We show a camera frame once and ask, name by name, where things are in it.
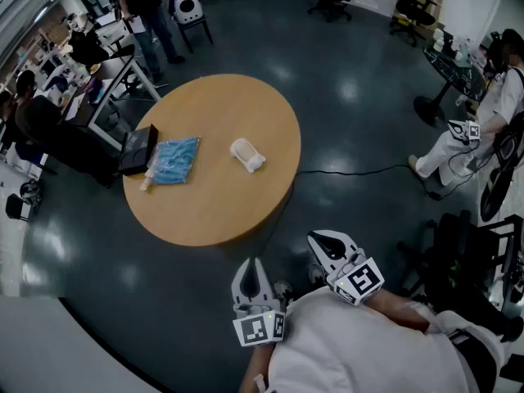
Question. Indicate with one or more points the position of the black box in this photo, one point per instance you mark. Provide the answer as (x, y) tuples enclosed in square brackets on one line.
[(137, 154)]

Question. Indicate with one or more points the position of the blue chair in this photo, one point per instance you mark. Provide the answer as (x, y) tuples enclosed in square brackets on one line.
[(196, 29)]

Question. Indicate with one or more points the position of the yellow plate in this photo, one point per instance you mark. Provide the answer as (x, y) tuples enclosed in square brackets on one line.
[(95, 69)]

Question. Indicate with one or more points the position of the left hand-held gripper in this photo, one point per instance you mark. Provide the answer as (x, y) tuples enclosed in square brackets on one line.
[(258, 328)]

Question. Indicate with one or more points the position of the black round pedestal table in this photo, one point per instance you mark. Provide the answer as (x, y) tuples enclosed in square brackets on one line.
[(450, 70)]

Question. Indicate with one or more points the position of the person's left forearm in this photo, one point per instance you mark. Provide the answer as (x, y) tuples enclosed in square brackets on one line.
[(258, 367)]

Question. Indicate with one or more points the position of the white bottle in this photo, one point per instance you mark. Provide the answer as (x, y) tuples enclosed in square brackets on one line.
[(438, 41)]

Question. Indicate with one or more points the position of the person's right forearm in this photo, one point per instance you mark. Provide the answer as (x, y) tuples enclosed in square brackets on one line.
[(397, 311)]

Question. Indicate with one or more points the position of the white pet carrier backpack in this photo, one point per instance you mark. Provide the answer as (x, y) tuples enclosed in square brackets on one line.
[(186, 8)]

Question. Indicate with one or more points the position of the white paper sheet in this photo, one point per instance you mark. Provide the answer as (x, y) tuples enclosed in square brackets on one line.
[(75, 105)]

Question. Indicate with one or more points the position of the blue items in clear bag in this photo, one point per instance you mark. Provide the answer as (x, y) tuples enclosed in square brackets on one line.
[(176, 160)]

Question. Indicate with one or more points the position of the dark desk with white frame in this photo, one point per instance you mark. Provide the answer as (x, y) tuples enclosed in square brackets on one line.
[(110, 80)]

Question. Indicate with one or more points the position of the person's white shirt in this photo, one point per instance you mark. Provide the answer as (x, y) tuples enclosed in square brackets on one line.
[(348, 350)]

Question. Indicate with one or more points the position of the black stool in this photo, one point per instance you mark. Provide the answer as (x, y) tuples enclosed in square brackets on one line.
[(18, 205)]

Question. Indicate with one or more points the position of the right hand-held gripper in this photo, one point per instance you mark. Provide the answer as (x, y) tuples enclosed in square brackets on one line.
[(360, 281)]

